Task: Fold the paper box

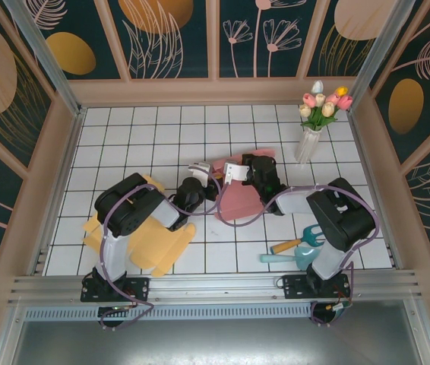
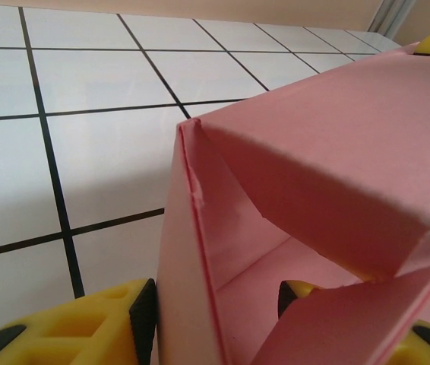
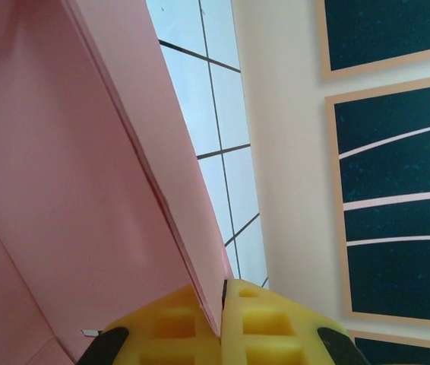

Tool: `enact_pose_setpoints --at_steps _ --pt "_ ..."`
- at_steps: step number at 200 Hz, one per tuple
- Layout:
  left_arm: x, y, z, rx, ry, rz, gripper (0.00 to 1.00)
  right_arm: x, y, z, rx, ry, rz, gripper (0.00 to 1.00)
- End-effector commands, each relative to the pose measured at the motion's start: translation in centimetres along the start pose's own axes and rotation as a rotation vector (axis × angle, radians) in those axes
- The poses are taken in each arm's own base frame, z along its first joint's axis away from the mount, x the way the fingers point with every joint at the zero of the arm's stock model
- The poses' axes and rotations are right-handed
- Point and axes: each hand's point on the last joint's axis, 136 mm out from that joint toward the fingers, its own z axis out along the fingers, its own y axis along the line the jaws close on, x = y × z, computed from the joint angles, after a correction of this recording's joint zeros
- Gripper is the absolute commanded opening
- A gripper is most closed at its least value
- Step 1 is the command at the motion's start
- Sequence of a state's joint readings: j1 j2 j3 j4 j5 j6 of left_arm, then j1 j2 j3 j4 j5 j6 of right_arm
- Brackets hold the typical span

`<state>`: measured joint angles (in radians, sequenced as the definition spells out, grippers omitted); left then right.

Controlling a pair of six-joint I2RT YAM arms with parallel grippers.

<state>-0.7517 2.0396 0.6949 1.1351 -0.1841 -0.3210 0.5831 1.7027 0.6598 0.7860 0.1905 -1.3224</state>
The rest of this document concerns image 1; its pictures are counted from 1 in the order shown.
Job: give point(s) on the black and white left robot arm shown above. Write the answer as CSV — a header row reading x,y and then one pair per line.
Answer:
x,y
131,205

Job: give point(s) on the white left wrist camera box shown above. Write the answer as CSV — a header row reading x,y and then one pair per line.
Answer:
x,y
200,170

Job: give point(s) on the pink paper box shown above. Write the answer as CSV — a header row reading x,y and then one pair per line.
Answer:
x,y
238,201

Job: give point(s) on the aluminium frame post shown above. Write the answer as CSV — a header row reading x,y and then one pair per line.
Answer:
x,y
48,57
380,49

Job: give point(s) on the yellow paper box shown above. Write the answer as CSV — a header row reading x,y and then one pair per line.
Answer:
x,y
162,247

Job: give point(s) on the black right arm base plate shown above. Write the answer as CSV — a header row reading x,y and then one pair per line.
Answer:
x,y
294,287

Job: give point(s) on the aluminium side rail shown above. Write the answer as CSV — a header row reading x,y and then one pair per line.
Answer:
x,y
63,182
368,171

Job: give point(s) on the grey metal sheet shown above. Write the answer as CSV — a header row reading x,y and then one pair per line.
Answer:
x,y
215,342

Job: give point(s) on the light blue toy shovel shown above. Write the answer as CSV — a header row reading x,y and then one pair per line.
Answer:
x,y
276,258

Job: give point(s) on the artificial tulip bouquet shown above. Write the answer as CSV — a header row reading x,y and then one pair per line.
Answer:
x,y
323,106

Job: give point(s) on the white ribbed vase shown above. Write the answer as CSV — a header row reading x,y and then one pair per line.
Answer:
x,y
308,146

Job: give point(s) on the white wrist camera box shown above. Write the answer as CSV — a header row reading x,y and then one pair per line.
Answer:
x,y
200,170
238,173

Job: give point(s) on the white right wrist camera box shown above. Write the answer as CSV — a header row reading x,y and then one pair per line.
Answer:
x,y
238,173

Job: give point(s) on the aluminium mounting rail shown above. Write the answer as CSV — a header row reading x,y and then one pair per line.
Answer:
x,y
219,285

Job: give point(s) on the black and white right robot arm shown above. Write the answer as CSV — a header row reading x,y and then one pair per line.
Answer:
x,y
344,216

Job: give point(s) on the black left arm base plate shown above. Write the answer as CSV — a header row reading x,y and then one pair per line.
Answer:
x,y
139,289

